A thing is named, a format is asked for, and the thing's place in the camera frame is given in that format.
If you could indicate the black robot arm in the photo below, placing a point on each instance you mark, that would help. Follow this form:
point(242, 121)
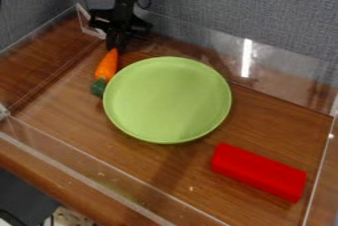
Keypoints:
point(126, 4)

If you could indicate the clear acrylic enclosure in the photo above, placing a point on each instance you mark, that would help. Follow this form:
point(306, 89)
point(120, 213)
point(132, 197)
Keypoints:
point(214, 133)

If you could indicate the clear acrylic corner bracket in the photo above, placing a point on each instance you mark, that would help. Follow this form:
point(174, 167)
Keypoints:
point(83, 18)

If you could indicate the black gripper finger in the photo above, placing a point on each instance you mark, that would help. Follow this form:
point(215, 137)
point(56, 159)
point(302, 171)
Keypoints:
point(122, 41)
point(110, 40)

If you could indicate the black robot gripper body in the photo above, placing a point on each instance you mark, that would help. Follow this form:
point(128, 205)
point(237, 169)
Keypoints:
point(118, 20)

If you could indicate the light green round plate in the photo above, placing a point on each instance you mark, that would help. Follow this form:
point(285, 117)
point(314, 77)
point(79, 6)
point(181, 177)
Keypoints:
point(167, 100)

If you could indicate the red rectangular block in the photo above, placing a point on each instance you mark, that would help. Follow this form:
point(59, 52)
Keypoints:
point(258, 171)

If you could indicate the orange toy carrot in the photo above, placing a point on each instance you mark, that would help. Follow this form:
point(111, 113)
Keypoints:
point(104, 72)

